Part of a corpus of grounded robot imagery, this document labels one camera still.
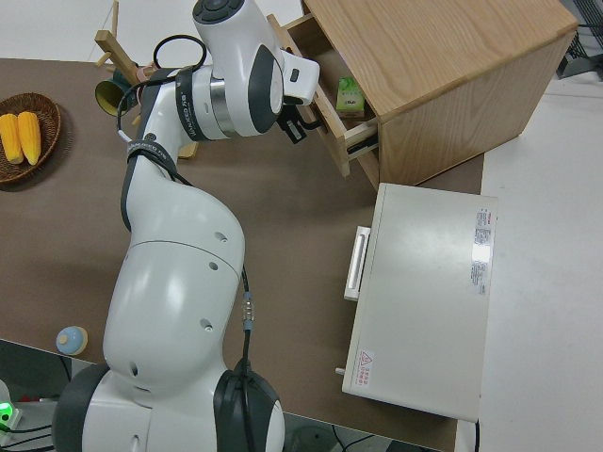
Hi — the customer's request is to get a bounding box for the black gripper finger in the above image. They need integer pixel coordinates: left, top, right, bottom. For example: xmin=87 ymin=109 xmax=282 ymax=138
xmin=284 ymin=118 xmax=309 ymax=146

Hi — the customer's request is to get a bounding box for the light wooden drawer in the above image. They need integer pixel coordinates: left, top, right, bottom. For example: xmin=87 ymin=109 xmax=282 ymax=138
xmin=267 ymin=12 xmax=380 ymax=180

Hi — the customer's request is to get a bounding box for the green drink carton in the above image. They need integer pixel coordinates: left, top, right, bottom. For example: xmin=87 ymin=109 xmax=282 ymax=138
xmin=335 ymin=76 xmax=367 ymax=120

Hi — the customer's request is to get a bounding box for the brown table mat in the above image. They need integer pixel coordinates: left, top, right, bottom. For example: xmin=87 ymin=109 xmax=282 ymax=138
xmin=0 ymin=57 xmax=487 ymax=452

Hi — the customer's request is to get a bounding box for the oak wooden cabinet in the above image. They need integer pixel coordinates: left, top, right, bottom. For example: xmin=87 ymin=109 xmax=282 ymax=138
xmin=301 ymin=0 xmax=579 ymax=190

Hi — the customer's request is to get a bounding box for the pink mug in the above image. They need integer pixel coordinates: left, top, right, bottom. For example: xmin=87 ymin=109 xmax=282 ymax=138
xmin=135 ymin=65 xmax=162 ymax=104

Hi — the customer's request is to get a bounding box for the green mug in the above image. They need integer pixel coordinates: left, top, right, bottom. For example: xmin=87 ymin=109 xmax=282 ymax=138
xmin=94 ymin=76 xmax=136 ymax=119

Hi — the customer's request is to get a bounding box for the wooden mug rack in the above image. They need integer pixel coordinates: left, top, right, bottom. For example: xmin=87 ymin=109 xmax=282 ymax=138
xmin=93 ymin=0 xmax=200 ymax=162

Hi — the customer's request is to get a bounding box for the white toaster oven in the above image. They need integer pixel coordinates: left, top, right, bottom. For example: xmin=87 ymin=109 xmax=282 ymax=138
xmin=334 ymin=182 xmax=499 ymax=423

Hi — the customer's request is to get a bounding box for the woven wicker basket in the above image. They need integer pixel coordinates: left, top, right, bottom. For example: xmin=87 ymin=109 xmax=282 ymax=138
xmin=0 ymin=91 xmax=63 ymax=186

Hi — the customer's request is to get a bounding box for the yellow corn cob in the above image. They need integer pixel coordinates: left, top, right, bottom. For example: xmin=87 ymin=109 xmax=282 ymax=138
xmin=17 ymin=110 xmax=43 ymax=167
xmin=0 ymin=113 xmax=25 ymax=166

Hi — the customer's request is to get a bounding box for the dark grey equipment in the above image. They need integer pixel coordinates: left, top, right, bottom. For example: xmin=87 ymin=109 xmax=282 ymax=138
xmin=556 ymin=8 xmax=603 ymax=82

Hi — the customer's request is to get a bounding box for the blue dome wooden shaker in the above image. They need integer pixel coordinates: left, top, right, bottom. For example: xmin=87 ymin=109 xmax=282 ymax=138
xmin=56 ymin=325 xmax=90 ymax=357

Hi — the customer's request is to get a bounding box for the white device with green light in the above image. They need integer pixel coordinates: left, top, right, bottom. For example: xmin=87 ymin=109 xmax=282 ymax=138
xmin=0 ymin=376 xmax=25 ymax=435

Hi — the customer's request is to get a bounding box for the white oven door handle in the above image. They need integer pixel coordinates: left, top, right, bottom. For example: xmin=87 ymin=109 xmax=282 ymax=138
xmin=343 ymin=225 xmax=373 ymax=303

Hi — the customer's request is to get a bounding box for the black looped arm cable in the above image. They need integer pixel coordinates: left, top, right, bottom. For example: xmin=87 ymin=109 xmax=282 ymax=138
xmin=116 ymin=36 xmax=209 ymax=232

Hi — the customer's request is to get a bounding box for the black cable with metal connector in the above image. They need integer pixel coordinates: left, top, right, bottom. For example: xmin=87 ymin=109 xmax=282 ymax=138
xmin=237 ymin=266 xmax=258 ymax=452

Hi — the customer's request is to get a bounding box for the black floor cable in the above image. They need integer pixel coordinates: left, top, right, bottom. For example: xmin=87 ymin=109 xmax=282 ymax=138
xmin=327 ymin=423 xmax=383 ymax=452

